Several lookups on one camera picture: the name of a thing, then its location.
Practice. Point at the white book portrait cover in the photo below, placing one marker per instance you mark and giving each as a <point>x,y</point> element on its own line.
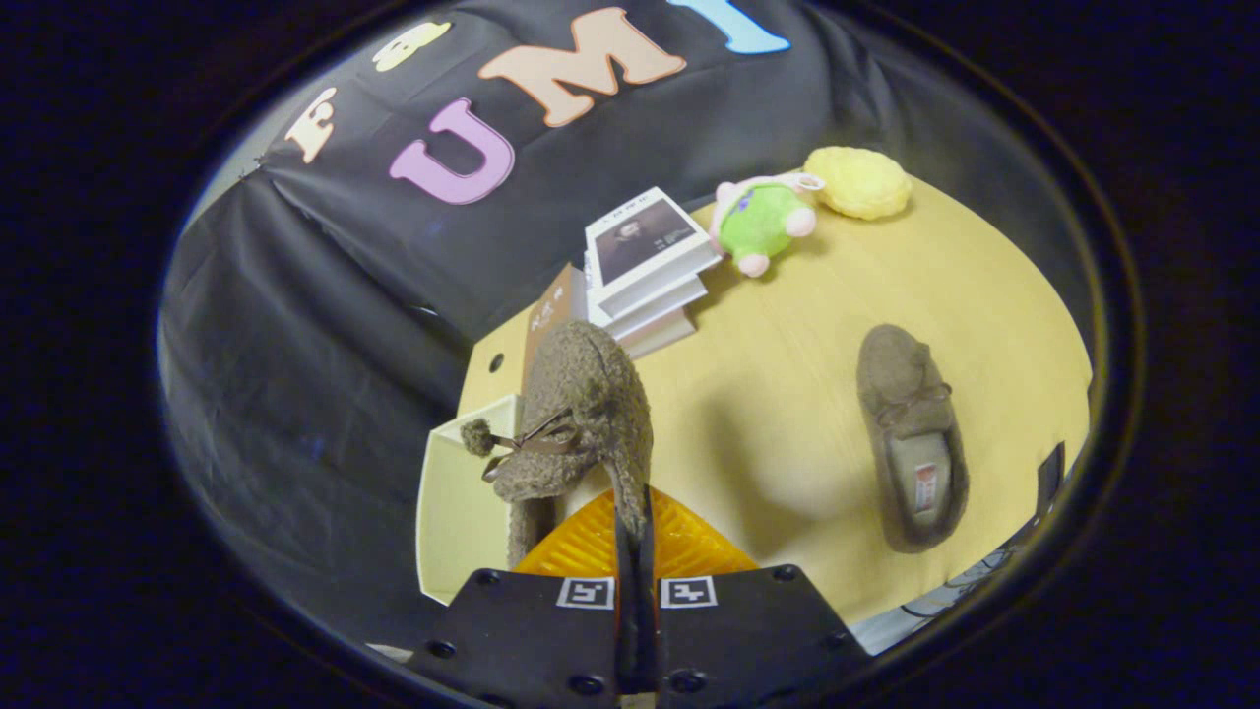
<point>640,241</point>

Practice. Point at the brown cover book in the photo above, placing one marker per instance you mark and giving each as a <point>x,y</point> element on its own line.
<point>551,315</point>

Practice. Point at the yellow fluffy ball toy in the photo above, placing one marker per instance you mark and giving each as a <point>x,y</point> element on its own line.
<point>856,182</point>

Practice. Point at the cream storage box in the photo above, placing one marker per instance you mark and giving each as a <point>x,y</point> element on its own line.
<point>448,522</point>

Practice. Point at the black boxy device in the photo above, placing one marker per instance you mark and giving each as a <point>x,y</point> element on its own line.
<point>1051,478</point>

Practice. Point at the green plush toy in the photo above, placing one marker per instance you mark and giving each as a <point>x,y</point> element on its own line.
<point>763,222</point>

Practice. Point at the brown fuzzy shoe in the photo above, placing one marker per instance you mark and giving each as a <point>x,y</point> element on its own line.
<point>901,374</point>
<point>581,394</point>

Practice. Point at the black backdrop cloth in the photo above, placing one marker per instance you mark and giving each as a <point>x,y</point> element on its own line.
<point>295,345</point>

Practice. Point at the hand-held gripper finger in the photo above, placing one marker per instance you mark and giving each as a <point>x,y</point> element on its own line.
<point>650,640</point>
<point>626,640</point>

